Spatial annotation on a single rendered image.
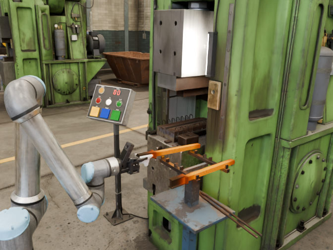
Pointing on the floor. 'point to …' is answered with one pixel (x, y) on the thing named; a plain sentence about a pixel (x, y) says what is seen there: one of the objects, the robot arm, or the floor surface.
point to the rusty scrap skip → (130, 67)
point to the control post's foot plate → (111, 217)
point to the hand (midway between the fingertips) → (149, 154)
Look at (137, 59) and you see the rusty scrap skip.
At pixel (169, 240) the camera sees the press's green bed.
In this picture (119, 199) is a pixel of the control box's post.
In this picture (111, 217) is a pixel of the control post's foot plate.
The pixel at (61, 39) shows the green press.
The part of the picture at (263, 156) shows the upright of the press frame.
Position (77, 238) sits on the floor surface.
